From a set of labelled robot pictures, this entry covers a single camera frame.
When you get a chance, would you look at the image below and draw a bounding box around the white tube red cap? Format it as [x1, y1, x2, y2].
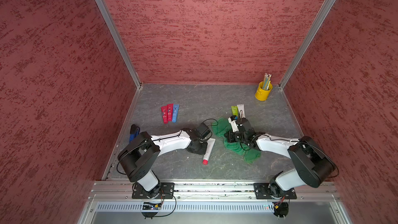
[203, 138, 216, 165]

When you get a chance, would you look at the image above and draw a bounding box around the green microfiber cloth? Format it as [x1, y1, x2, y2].
[211, 118, 261, 164]

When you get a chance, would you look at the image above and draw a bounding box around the green tube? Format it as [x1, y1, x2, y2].
[231, 106, 239, 117]

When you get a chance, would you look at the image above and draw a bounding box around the white tube orange cap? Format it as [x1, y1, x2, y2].
[237, 104, 246, 118]

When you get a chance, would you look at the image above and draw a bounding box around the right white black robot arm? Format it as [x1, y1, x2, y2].
[224, 130, 337, 199]

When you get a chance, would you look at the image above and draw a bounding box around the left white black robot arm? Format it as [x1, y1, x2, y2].
[116, 124, 212, 198]

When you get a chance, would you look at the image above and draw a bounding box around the blue tube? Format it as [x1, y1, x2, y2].
[172, 104, 179, 123]

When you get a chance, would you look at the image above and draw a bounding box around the red pink tube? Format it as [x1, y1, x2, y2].
[167, 104, 174, 122]

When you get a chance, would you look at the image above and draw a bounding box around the dark red tube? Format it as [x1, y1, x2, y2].
[161, 106, 169, 124]

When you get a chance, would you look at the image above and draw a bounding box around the yellow cup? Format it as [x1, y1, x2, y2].
[255, 82, 273, 101]

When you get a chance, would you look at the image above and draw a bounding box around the bundle of pencils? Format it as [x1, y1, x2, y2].
[262, 74, 272, 91]

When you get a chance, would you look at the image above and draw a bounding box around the blue stapler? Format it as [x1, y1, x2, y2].
[129, 124, 140, 142]

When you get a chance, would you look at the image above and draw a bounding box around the left corner aluminium profile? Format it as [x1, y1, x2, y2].
[95, 0, 142, 90]

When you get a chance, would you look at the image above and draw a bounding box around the corner aluminium profile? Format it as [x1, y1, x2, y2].
[279, 0, 336, 91]
[95, 0, 142, 90]

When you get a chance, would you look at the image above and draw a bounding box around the right corner aluminium profile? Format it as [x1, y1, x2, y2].
[279, 0, 336, 91]

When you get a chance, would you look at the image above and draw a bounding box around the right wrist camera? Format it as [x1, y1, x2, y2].
[228, 115, 254, 133]

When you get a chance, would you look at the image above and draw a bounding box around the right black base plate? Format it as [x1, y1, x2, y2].
[253, 183, 297, 200]

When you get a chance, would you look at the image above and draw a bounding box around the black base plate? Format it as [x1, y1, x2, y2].
[253, 183, 297, 200]
[131, 183, 175, 200]

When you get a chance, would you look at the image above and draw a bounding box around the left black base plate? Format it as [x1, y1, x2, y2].
[131, 183, 175, 200]

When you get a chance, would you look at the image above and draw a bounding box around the right controller board with cables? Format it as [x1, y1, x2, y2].
[273, 197, 289, 218]

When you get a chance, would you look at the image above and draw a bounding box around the controller board with cables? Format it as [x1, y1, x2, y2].
[273, 197, 289, 218]
[141, 190, 177, 219]

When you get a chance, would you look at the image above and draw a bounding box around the left controller board with cables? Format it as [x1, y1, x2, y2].
[141, 190, 177, 219]

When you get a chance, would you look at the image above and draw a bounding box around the aluminium front rail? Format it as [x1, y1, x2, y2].
[88, 180, 341, 203]

